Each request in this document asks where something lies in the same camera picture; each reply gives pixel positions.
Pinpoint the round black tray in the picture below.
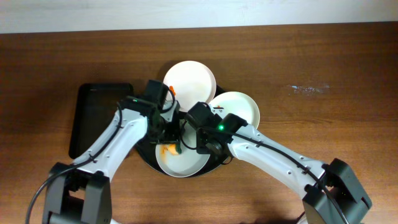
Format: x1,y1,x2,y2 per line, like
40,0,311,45
134,83,233,178

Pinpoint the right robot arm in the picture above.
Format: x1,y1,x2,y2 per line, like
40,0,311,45
185,102,373,224

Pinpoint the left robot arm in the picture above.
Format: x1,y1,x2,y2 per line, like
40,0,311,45
41,80,178,223

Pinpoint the white plate bottom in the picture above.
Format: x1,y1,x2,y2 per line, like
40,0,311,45
155,143,210,178

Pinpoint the rectangular black tray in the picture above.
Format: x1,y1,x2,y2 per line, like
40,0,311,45
68,83,134,159

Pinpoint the white plate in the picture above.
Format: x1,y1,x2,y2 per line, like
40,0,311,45
210,91,261,128
163,60,216,112
155,143,210,178

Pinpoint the green yellow sponge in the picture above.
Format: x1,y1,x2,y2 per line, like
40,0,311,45
160,143,182,156

